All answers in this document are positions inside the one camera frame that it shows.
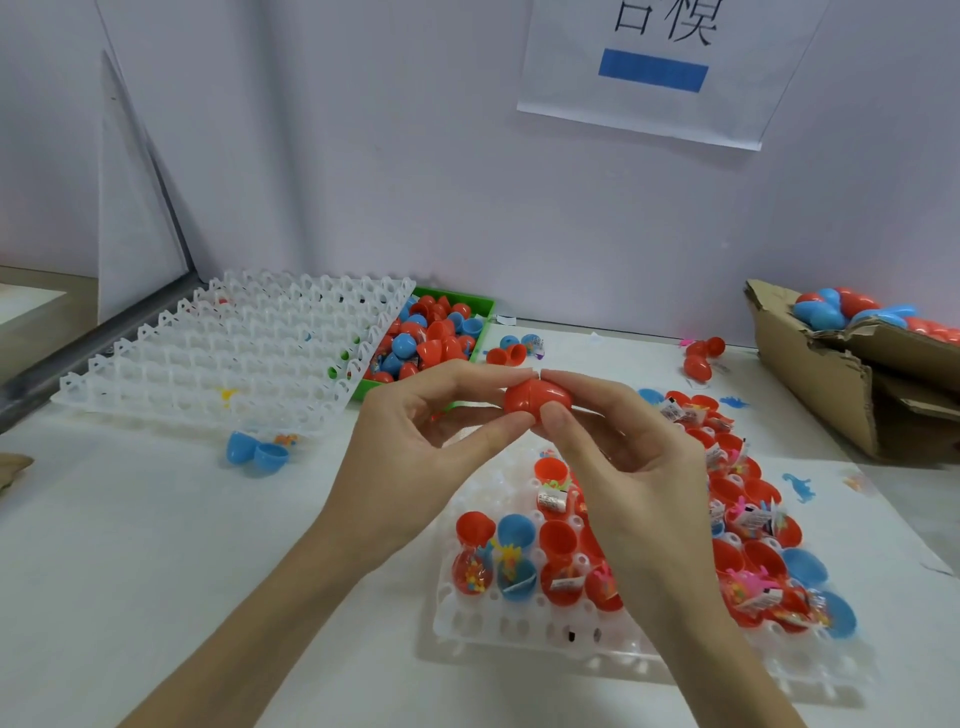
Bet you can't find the person's left forearm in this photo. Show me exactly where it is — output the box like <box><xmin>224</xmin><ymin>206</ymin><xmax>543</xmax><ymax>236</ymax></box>
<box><xmin>120</xmin><ymin>517</ymin><xmax>384</xmax><ymax>728</ymax></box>

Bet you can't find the small capsule cluster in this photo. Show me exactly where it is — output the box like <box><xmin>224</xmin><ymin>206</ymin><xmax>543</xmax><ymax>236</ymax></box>
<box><xmin>486</xmin><ymin>331</ymin><xmax>545</xmax><ymax>366</ymax></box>

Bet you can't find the clear triangular panel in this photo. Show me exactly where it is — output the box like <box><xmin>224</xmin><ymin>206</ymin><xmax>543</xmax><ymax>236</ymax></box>
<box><xmin>97</xmin><ymin>52</ymin><xmax>194</xmax><ymax>324</ymax></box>

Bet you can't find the blue egg shell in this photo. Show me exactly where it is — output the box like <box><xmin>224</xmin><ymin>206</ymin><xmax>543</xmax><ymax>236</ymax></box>
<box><xmin>225</xmin><ymin>430</ymin><xmax>293</xmax><ymax>476</ymax></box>

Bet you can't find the person's right hand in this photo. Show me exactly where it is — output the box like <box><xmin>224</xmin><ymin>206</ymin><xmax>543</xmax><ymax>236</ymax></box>
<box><xmin>537</xmin><ymin>370</ymin><xmax>729</xmax><ymax>632</ymax></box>

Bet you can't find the person's left hand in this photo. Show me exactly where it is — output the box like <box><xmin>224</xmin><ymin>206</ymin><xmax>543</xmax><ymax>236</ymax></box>
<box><xmin>315</xmin><ymin>360</ymin><xmax>539</xmax><ymax>579</ymax></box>

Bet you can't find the grey metal rail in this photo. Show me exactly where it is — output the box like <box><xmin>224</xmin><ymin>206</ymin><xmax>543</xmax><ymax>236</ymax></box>
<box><xmin>0</xmin><ymin>273</ymin><xmax>204</xmax><ymax>434</ymax></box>

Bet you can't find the green plastic tray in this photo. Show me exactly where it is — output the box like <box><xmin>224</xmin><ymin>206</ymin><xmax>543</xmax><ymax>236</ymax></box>
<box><xmin>357</xmin><ymin>285</ymin><xmax>498</xmax><ymax>404</ymax></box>

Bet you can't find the pile of finished eggs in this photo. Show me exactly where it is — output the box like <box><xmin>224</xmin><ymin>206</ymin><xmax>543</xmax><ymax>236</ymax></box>
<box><xmin>790</xmin><ymin>286</ymin><xmax>960</xmax><ymax>344</ymax></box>

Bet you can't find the clear plastic egg tray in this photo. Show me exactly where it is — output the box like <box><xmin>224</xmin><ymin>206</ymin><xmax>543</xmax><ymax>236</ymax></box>
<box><xmin>435</xmin><ymin>387</ymin><xmax>872</xmax><ymax>692</ymax></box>
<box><xmin>52</xmin><ymin>270</ymin><xmax>419</xmax><ymax>437</ymax></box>

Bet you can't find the white paper sign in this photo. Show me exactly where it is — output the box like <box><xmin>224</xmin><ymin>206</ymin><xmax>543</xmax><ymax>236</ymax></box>
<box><xmin>517</xmin><ymin>0</ymin><xmax>831</xmax><ymax>152</ymax></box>

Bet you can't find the cardboard box of capsules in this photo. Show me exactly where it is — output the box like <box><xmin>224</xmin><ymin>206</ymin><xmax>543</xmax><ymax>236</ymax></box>
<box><xmin>745</xmin><ymin>279</ymin><xmax>960</xmax><ymax>462</ymax></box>

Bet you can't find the person's right forearm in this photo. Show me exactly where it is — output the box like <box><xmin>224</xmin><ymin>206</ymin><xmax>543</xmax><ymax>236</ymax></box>
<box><xmin>652</xmin><ymin>585</ymin><xmax>812</xmax><ymax>728</ymax></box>

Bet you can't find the flat brown cardboard sheet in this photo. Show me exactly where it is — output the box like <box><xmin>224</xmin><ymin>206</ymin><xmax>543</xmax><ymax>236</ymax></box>
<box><xmin>0</xmin><ymin>453</ymin><xmax>35</xmax><ymax>494</ymax></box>

